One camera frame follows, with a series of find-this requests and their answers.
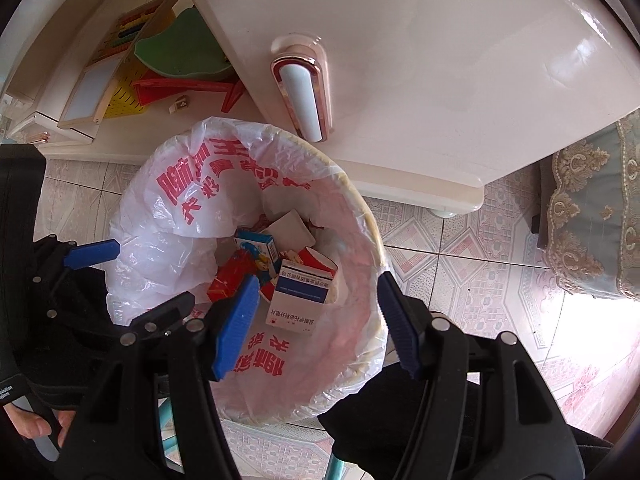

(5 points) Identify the person's left hand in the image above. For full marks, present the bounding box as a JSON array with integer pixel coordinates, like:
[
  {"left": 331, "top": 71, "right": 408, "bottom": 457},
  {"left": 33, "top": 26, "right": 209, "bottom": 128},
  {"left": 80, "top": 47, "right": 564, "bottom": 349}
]
[{"left": 2, "top": 404, "right": 77, "bottom": 448}]

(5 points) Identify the green plastic tray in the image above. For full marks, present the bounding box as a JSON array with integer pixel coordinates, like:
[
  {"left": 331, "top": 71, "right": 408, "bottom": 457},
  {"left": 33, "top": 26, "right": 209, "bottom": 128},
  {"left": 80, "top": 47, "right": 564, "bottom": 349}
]
[{"left": 134, "top": 6, "right": 236, "bottom": 81}]

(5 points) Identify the white red-printed plastic bag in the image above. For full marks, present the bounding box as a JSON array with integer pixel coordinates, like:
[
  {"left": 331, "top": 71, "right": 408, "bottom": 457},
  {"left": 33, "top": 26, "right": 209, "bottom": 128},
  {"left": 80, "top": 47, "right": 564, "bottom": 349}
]
[{"left": 107, "top": 116, "right": 390, "bottom": 423}]

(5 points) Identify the round beige trash bin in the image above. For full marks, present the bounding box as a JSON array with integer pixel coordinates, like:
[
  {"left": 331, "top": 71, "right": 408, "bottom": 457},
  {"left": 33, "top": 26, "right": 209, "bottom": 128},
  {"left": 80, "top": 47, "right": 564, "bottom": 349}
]
[{"left": 107, "top": 116, "right": 390, "bottom": 423}]

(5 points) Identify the red and white box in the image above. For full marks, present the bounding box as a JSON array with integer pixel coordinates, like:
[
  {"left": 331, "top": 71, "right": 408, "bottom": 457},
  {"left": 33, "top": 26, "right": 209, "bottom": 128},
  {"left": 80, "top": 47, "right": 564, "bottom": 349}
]
[{"left": 290, "top": 246, "right": 340, "bottom": 306}]

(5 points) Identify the yellow plastic basket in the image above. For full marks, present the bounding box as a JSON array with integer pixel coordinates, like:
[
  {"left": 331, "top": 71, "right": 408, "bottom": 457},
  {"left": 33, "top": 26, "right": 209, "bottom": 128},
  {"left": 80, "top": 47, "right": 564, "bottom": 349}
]
[{"left": 102, "top": 50, "right": 166, "bottom": 121}]

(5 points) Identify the white blue-striped medicine box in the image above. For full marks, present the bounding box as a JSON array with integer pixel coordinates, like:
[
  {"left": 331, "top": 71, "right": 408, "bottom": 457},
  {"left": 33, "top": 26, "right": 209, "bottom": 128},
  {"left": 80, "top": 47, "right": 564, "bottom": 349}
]
[{"left": 267, "top": 260, "right": 334, "bottom": 334}]

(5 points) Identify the white desk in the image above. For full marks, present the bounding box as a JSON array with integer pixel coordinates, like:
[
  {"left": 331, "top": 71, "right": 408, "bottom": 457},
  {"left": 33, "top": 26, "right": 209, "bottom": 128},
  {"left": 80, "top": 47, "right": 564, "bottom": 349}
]
[{"left": 0, "top": 0, "right": 640, "bottom": 218}]

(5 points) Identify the person's left leg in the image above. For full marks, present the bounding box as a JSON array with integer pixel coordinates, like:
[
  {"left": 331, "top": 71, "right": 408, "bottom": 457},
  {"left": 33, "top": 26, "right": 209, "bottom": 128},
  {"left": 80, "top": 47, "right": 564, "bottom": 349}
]
[{"left": 15, "top": 230, "right": 166, "bottom": 411}]

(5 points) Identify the grey cardboard box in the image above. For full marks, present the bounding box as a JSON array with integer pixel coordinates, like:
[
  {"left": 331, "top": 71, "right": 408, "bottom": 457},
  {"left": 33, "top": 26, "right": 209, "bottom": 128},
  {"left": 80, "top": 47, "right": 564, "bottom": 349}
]
[{"left": 265, "top": 210, "right": 317, "bottom": 256}]

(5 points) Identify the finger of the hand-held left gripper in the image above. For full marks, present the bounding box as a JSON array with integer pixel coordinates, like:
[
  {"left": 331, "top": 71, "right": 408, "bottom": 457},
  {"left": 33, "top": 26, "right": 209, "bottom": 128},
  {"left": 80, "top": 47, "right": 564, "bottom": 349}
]
[
  {"left": 120, "top": 291, "right": 197, "bottom": 338},
  {"left": 31, "top": 234, "right": 122, "bottom": 286}
]

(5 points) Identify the wooden abacus whiteboard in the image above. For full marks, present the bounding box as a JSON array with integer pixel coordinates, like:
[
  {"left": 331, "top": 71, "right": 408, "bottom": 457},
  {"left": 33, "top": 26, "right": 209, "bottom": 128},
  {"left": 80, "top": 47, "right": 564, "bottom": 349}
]
[{"left": 57, "top": 0, "right": 184, "bottom": 128}]

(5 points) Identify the rose gold cabinet handle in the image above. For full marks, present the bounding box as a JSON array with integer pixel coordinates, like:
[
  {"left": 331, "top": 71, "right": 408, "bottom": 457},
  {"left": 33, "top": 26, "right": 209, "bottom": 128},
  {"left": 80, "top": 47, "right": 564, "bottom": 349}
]
[{"left": 270, "top": 34, "right": 335, "bottom": 143}]

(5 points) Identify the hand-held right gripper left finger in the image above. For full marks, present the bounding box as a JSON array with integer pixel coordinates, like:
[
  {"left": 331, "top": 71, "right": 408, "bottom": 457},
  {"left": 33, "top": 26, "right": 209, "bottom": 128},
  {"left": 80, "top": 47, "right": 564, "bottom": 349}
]
[{"left": 52, "top": 274, "right": 262, "bottom": 480}]

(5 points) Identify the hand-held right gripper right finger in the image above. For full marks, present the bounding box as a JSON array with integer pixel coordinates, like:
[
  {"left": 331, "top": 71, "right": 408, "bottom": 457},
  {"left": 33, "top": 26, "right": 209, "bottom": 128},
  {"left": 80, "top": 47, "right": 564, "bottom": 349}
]
[{"left": 376, "top": 271, "right": 586, "bottom": 480}]

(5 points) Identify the red carton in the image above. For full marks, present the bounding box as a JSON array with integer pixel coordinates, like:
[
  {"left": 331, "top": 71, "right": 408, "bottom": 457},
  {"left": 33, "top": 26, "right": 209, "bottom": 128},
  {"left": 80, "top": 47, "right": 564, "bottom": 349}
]
[{"left": 206, "top": 252, "right": 263, "bottom": 303}]

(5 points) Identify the blue cartoon carton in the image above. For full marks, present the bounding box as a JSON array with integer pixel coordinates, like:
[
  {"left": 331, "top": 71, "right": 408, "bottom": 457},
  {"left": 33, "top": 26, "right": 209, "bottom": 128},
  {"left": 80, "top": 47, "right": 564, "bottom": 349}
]
[{"left": 234, "top": 227, "right": 281, "bottom": 281}]

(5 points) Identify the embroidered teal chair cover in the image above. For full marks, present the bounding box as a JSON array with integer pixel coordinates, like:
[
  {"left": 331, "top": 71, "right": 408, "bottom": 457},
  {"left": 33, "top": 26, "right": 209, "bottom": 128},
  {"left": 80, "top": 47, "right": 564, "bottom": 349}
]
[{"left": 532, "top": 110, "right": 640, "bottom": 303}]

